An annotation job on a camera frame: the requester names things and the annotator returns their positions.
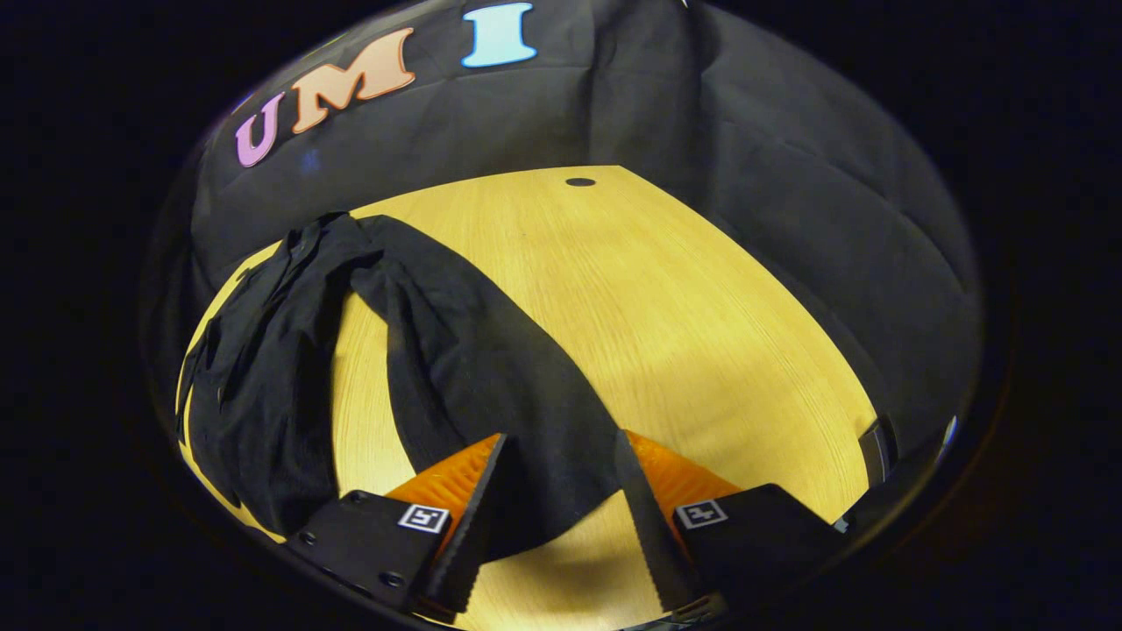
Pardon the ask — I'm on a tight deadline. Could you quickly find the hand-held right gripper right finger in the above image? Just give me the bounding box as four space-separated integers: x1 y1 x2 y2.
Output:
614 428 851 625

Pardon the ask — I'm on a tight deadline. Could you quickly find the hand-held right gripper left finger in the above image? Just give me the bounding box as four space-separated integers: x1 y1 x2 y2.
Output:
288 432 511 625

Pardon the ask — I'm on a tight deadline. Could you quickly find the black buttoned garment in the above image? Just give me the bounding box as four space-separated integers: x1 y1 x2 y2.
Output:
175 210 625 562

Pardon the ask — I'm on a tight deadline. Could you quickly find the black backdrop cloth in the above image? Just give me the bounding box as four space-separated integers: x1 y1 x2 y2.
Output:
145 0 983 492

